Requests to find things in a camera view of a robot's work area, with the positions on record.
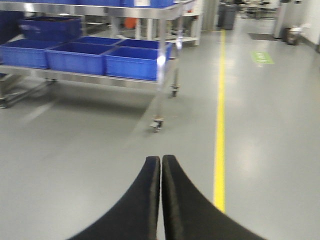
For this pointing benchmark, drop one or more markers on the blue bin cart front left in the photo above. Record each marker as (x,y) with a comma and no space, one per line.
(27,53)

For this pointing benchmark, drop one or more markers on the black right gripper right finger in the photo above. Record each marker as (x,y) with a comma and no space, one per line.
(189,215)

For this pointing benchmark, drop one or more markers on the dark blue stacked bin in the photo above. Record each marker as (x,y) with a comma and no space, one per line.
(49,28)

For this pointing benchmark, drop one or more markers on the blue bin cart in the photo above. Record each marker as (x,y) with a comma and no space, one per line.
(132,63)
(27,53)
(75,57)

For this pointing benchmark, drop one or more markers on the blue bin cart front right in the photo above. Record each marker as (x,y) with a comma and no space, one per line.
(132,63)

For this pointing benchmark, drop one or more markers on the stainless steel wheeled cart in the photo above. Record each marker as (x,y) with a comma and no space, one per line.
(100,25)

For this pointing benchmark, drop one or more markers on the gray trash bin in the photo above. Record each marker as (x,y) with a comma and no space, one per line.
(226,16)

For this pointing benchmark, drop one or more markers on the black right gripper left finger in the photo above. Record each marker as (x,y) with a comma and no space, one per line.
(135,214)

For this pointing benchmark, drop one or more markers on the blue bin cart front middle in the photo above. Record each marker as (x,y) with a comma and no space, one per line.
(75,57)

